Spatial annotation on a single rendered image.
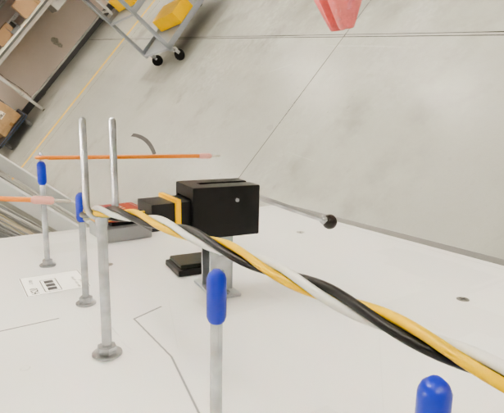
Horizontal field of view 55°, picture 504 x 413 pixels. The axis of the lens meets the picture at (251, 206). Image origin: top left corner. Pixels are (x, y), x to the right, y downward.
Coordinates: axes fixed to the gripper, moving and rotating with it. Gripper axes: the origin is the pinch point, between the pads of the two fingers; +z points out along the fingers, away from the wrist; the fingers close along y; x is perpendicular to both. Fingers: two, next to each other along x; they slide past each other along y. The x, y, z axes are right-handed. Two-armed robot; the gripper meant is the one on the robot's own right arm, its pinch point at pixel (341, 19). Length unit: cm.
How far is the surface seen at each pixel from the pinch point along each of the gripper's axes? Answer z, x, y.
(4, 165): 16, -31, -101
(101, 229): 10.5, -24.0, 7.6
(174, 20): -52, 120, -390
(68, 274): 18.0, -25.9, -8.7
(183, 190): 11.2, -16.5, -0.1
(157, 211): 11.8, -19.2, 1.7
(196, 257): 19.1, -14.7, -6.1
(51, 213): 24, -24, -70
